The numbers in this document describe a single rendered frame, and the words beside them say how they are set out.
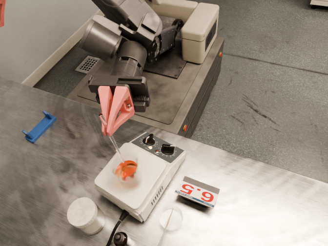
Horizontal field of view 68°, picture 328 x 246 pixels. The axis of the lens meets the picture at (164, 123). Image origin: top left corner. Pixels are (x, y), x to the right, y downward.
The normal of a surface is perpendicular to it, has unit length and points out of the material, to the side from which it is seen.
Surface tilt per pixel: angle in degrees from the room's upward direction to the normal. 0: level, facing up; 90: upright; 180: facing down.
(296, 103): 0
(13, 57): 90
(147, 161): 0
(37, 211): 0
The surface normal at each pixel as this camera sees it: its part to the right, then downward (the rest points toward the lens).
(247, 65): -0.09, -0.59
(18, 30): 0.91, 0.29
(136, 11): 0.46, -0.15
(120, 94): -0.14, -0.25
